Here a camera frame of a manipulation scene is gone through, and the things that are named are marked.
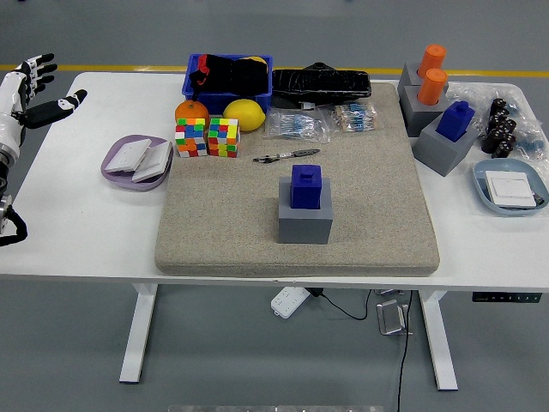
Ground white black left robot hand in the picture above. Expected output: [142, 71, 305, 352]
[0, 52, 89, 151]

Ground blue square seal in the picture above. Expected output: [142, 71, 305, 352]
[289, 164, 323, 210]
[435, 100, 476, 142]

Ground grey seal holder block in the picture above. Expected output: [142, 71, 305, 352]
[412, 112, 480, 178]
[399, 84, 449, 138]
[396, 62, 449, 104]
[277, 177, 334, 245]

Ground orange cylinder seal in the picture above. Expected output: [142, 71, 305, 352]
[417, 43, 447, 79]
[416, 67, 448, 106]

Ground purple plate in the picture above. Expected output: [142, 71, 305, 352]
[100, 134, 174, 193]

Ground orange fruit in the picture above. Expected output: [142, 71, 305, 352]
[174, 100, 211, 129]

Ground colourful puzzle cube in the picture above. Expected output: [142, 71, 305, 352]
[207, 118, 240, 159]
[174, 118, 210, 159]

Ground blue plastic bin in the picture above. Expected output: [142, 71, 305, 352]
[181, 53, 274, 116]

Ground black cloth bag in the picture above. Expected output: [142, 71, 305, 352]
[189, 53, 269, 96]

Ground yellow lemon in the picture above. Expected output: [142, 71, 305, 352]
[222, 99, 267, 133]

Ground grey-brown mat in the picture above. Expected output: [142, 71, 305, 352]
[154, 82, 441, 278]

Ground white table leg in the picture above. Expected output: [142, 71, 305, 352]
[419, 290, 459, 391]
[118, 283, 159, 385]

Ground bag of blue resistors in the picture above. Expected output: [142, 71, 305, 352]
[263, 106, 332, 143]

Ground grey utility knife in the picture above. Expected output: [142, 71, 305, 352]
[251, 148, 322, 165]

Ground black wrapped keyboard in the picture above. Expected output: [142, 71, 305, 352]
[271, 62, 372, 109]

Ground bag of tan resistors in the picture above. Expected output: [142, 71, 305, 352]
[319, 101, 379, 134]

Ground white power strip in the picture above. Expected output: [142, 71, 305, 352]
[269, 286, 311, 319]

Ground light blue plate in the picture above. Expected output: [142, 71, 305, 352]
[471, 158, 549, 217]

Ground cluster of black capacitors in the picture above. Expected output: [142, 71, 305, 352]
[480, 97, 518, 159]

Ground clear plastic bag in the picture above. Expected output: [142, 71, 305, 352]
[445, 81, 549, 162]

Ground black table control panel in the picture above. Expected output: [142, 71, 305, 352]
[471, 291, 541, 303]

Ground white switch panel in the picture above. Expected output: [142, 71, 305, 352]
[104, 138, 153, 174]
[484, 170, 542, 210]
[130, 142, 173, 185]

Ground black power cable with plug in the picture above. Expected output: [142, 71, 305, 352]
[308, 287, 372, 321]

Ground silver metal bracket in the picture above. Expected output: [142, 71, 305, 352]
[375, 299, 413, 336]

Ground long black floor cable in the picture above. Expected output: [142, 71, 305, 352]
[395, 290, 413, 412]

